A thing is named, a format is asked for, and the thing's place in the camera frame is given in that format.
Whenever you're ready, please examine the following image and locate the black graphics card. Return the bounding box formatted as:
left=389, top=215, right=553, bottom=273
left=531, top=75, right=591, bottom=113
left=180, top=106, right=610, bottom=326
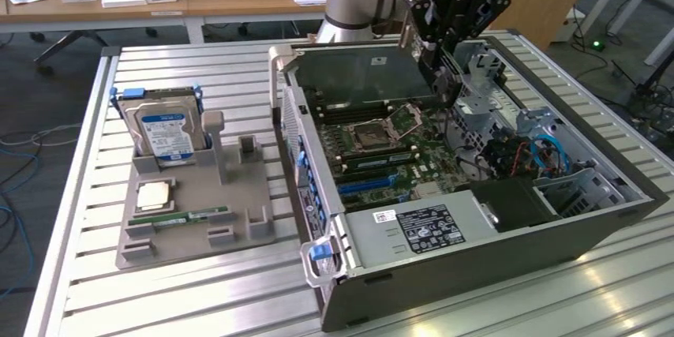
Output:
left=397, top=0, right=467, bottom=108

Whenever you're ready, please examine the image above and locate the black office chair base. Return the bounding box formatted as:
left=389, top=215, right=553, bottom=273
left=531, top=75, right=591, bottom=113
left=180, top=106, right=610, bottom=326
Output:
left=30, top=28, right=158, bottom=73

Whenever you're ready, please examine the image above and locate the grey parts rack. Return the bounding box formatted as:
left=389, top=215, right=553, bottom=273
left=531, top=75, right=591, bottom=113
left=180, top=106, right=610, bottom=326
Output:
left=113, top=110, right=279, bottom=271

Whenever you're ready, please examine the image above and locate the open grey PC case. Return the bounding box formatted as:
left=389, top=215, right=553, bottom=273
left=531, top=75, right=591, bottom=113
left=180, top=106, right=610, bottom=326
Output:
left=267, top=35, right=671, bottom=333

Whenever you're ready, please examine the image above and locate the grey floor cable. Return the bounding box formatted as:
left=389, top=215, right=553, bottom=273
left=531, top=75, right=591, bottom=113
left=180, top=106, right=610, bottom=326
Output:
left=0, top=123, right=80, bottom=147

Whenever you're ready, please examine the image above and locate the grey power supply unit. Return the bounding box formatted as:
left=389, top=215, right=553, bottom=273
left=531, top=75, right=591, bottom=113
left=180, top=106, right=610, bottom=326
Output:
left=331, top=189, right=499, bottom=269

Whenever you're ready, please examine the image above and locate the RAM stick with white label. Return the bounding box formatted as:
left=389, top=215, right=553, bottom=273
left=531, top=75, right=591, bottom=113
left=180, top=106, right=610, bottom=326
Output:
left=344, top=150, right=415, bottom=170

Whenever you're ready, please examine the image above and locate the silver disk bay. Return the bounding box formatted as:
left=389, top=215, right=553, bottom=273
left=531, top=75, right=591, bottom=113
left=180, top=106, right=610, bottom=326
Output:
left=531, top=167, right=642, bottom=218

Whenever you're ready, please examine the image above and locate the blue floor cable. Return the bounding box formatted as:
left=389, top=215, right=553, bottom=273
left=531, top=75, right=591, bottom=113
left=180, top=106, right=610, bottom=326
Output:
left=0, top=147, right=41, bottom=298

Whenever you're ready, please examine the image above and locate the blue wire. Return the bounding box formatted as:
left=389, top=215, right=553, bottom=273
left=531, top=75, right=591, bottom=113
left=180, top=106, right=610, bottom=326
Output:
left=528, top=135, right=572, bottom=176

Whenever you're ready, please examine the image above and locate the metal drive cage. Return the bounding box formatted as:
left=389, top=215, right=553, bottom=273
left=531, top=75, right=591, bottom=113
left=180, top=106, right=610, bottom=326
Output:
left=447, top=43, right=527, bottom=144

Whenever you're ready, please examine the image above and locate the green RAM stick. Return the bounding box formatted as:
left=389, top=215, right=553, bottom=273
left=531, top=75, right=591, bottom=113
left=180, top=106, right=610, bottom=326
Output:
left=128, top=205, right=232, bottom=230

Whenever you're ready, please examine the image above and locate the CPU socket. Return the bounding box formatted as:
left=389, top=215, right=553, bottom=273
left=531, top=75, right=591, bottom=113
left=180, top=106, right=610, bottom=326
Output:
left=351, top=119, right=393, bottom=152

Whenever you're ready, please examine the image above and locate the silver CPU chip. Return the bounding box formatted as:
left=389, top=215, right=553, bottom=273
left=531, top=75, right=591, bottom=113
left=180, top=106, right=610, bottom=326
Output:
left=134, top=182, right=174, bottom=212

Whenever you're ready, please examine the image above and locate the hard disk with blue rails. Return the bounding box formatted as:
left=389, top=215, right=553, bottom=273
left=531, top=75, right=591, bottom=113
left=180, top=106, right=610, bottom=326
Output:
left=108, top=82, right=205, bottom=168

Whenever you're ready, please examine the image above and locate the white table frame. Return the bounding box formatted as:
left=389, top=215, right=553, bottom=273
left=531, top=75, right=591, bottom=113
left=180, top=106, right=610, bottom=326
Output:
left=578, top=0, right=674, bottom=66

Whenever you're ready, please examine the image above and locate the open socket cover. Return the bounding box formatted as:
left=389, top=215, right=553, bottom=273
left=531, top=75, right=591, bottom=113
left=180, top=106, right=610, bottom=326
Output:
left=387, top=103, right=425, bottom=139

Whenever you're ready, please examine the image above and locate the black equipment stand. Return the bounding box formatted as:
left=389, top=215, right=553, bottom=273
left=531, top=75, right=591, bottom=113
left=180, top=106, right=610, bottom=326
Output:
left=631, top=36, right=674, bottom=97

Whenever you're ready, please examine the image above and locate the green motherboard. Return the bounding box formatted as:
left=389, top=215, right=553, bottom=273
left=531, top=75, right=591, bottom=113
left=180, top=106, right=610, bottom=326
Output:
left=307, top=92, right=459, bottom=212

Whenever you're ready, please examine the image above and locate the blue expansion slot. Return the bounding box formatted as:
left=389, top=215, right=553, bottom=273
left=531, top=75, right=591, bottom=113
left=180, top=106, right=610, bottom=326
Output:
left=335, top=173, right=399, bottom=196

